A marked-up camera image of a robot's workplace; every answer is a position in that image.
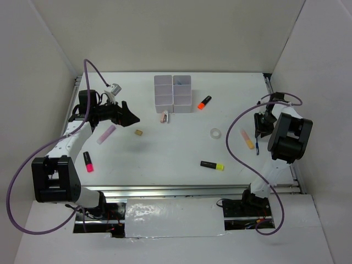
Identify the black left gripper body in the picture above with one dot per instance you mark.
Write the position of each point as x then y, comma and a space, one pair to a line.
109, 112

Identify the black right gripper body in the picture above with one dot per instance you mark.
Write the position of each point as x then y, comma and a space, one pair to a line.
264, 122

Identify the lilac eraser stick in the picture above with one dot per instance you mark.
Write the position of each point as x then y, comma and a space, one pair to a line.
106, 134

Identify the dark blue pen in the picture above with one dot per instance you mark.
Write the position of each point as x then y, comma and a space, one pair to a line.
257, 147

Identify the pink and orange eraser stick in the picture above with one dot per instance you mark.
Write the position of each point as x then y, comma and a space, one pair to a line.
247, 140

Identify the pink and black highlighter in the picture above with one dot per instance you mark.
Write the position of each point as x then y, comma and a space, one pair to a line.
88, 163

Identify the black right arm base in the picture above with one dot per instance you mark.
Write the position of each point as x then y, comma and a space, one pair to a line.
248, 207

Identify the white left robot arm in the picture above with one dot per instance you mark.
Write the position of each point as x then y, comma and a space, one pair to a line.
54, 176

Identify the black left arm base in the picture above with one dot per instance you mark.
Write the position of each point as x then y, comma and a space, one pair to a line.
107, 215

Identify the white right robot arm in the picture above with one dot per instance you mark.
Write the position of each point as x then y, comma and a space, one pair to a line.
288, 135

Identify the tan eraser block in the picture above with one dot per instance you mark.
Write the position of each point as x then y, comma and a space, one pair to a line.
138, 132

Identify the left white divided container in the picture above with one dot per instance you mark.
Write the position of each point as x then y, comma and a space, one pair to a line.
163, 91

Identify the white divided container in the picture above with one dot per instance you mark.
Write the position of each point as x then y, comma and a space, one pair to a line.
163, 91
182, 94

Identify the clear tape roll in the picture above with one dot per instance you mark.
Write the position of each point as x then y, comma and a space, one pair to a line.
215, 133

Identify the right white divided container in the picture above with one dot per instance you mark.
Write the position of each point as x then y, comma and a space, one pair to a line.
182, 94

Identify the yellow and black highlighter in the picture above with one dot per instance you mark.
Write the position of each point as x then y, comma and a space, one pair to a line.
212, 165

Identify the orange and black highlighter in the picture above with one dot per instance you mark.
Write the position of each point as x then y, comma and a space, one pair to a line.
204, 102

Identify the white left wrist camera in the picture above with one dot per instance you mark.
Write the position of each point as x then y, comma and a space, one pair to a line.
113, 89

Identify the aluminium table frame rail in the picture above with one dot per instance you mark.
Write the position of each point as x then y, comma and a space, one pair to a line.
165, 159

